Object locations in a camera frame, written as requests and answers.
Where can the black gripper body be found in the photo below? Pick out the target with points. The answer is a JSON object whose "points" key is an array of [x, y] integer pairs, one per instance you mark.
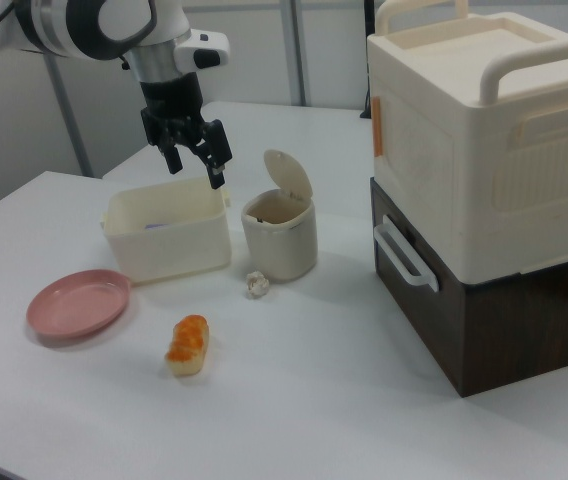
{"points": [[171, 105]]}

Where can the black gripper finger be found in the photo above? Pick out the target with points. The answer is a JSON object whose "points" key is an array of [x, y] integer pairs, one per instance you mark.
{"points": [[216, 150], [171, 155]]}

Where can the small cream lidded trash can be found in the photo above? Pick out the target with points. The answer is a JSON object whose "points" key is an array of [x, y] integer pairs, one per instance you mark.
{"points": [[279, 245]]}

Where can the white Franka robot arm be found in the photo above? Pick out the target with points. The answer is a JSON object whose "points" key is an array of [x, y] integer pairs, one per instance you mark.
{"points": [[54, 25]]}

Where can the cream open plastic storage box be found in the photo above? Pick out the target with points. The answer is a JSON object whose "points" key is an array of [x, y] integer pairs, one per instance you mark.
{"points": [[164, 250]]}

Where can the crumpled white paper ball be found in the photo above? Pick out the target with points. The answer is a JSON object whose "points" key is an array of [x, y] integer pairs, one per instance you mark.
{"points": [[257, 285]]}

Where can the orange tape strip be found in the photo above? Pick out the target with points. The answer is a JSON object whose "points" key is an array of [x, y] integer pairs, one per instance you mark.
{"points": [[379, 130]]}

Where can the pink plastic plate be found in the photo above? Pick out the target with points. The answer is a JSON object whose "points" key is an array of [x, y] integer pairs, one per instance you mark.
{"points": [[76, 307]]}

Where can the toy sushi with orange roe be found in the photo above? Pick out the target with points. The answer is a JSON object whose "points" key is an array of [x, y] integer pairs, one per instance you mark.
{"points": [[188, 345]]}

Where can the dark brown wooden drawer cabinet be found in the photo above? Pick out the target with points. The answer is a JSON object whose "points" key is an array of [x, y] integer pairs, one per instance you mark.
{"points": [[514, 340]]}

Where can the black camera stand pole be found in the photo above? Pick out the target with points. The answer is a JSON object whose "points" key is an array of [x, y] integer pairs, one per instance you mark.
{"points": [[365, 107]]}

